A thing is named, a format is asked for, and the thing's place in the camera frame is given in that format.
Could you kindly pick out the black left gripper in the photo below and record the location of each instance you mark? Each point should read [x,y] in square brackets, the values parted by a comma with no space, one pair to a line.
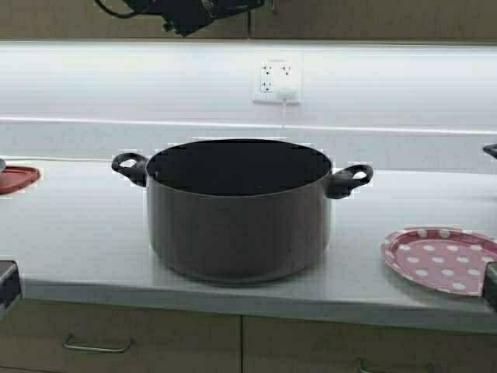
[187,17]

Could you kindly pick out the pink polka dot plate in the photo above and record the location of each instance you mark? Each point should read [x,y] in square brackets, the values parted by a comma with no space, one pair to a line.
[445,259]

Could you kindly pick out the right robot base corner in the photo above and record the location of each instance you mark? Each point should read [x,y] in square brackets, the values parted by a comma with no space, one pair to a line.
[489,291]

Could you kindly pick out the red plastic lid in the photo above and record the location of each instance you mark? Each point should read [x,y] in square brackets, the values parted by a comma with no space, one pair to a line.
[15,178]

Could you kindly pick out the right lower drawer front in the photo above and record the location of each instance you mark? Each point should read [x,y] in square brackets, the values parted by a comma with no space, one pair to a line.
[292,345]

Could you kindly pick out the white plug adapter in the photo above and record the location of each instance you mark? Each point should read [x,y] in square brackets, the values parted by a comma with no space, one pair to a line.
[287,94]

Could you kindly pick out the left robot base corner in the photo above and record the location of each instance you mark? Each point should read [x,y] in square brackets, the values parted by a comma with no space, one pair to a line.
[10,283]

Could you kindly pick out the small black cooking pot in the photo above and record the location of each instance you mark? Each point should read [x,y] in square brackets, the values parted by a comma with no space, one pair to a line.
[490,150]

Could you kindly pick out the large grey cooking pot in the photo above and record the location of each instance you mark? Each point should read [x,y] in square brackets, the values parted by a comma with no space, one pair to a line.
[240,211]

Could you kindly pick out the white wall power outlet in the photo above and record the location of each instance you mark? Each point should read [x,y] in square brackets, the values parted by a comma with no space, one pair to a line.
[272,74]

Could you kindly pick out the cabinet door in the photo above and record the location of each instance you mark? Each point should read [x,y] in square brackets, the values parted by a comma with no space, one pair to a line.
[466,21]
[74,20]

